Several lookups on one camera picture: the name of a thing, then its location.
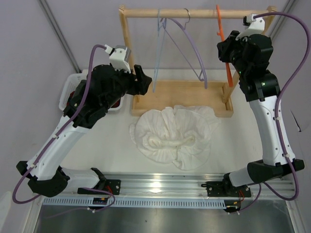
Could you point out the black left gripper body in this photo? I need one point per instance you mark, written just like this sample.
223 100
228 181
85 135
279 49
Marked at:
125 83

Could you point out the wooden clothes rack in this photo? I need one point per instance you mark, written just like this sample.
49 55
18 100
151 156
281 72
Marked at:
184 92

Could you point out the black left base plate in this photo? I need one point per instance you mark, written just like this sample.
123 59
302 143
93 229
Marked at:
111 186

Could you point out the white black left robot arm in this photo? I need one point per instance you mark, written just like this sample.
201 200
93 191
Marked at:
91 100

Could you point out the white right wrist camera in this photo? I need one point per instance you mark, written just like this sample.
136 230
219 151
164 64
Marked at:
252 26

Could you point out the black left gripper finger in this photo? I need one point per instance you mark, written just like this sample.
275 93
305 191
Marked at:
144 84
139 73

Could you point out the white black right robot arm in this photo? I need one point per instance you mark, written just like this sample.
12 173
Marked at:
261 90

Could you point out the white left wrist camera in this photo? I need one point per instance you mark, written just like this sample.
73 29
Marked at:
119 57

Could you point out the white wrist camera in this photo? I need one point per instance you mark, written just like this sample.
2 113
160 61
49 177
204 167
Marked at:
119 57
252 26

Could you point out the aluminium mounting rail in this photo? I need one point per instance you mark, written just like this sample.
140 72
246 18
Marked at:
184 186

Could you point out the orange plastic hanger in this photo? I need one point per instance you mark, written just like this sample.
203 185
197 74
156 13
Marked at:
220 33

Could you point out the red plaid garment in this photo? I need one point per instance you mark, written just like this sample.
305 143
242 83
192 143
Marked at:
70 97

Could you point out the white slotted cable duct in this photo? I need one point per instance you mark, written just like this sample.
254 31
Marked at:
137 202

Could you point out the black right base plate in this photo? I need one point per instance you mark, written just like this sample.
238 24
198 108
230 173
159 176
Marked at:
222 189

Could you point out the light blue wire hanger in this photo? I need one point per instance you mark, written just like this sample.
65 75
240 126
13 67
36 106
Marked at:
161 32

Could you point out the white plastic basket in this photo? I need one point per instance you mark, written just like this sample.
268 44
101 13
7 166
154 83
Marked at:
70 85

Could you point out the white ruffled skirt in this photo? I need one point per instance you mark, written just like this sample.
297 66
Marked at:
177 135

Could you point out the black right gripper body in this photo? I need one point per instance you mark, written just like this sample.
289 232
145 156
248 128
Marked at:
233 52

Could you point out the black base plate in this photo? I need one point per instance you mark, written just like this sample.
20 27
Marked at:
222 189
111 186

